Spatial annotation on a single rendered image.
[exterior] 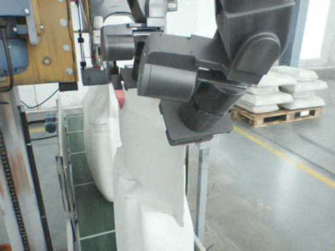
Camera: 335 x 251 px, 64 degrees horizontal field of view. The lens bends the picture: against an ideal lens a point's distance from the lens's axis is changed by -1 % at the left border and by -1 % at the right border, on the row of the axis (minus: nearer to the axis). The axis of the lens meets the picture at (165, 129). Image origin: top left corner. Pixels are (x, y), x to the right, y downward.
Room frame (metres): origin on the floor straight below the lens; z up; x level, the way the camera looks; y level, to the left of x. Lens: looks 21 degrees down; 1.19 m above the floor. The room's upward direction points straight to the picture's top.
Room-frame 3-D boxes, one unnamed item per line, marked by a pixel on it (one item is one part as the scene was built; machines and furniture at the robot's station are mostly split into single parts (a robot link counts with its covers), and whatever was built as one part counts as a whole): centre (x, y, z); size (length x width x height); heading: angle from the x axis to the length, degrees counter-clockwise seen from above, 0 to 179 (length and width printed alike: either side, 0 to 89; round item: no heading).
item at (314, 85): (3.68, -1.84, 0.44); 0.68 x 0.44 x 0.15; 111
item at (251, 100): (3.44, -1.29, 0.32); 0.66 x 0.43 x 0.15; 113
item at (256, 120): (3.75, -1.49, 0.07); 1.20 x 0.82 x 0.14; 113
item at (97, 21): (0.85, 0.20, 1.14); 0.05 x 0.04 x 0.16; 111
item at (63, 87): (0.87, 0.32, 1.01); 0.06 x 0.04 x 0.02; 111
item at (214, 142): (0.92, -0.14, 0.81); 0.08 x 0.08 x 0.06; 21
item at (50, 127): (2.37, 1.05, 0.35); 0.30 x 0.15 x 0.15; 21
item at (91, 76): (0.90, 0.24, 1.04); 0.08 x 0.06 x 0.05; 111
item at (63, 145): (1.39, 0.58, 0.54); 1.05 x 0.02 x 0.41; 21
